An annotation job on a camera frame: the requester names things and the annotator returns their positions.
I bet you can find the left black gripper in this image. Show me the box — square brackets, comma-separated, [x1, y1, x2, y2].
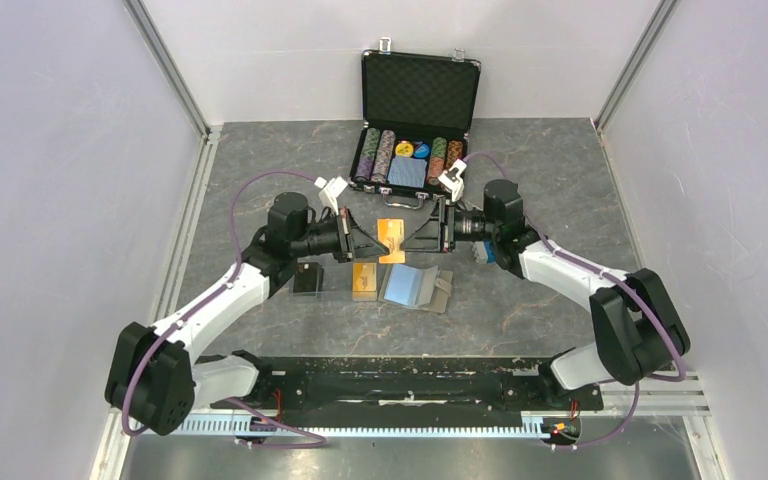
[292, 207, 389, 264]

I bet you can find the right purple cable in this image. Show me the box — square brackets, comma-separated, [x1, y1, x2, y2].
[458, 150, 687, 452]

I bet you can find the grey slotted cable duct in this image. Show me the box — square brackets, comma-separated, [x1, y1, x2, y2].
[174, 410, 572, 442]

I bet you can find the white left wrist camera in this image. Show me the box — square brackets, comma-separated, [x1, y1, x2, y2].
[314, 176, 348, 213]

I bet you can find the black poker chip case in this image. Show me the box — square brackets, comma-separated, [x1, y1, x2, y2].
[349, 37, 482, 209]

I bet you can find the orange card box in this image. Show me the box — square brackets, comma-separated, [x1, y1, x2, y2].
[351, 262, 378, 302]

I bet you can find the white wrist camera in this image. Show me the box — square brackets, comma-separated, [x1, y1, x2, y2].
[314, 176, 348, 213]
[437, 159, 467, 203]

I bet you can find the stacked toy brick block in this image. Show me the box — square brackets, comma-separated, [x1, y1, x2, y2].
[472, 241, 496, 265]

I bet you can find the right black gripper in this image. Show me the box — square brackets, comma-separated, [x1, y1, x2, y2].
[401, 197, 500, 254]

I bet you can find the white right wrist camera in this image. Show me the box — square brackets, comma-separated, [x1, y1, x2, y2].
[437, 159, 467, 203]

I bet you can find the beige card holder wallet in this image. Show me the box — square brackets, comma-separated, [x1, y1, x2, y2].
[377, 264, 454, 314]

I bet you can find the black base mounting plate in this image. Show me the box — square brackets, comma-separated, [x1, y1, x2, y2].
[242, 356, 604, 427]

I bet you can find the purple cable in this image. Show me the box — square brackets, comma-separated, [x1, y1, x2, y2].
[120, 168, 330, 450]
[458, 150, 687, 452]

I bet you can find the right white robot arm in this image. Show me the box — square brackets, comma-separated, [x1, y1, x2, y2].
[401, 179, 690, 408]

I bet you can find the black card box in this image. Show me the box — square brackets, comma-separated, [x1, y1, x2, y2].
[292, 262, 324, 297]

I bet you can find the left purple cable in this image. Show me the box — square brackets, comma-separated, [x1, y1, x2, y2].
[120, 168, 330, 450]

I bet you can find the orange credit card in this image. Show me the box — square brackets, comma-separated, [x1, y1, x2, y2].
[377, 218, 406, 264]

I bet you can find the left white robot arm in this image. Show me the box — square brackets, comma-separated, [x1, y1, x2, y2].
[104, 192, 389, 435]

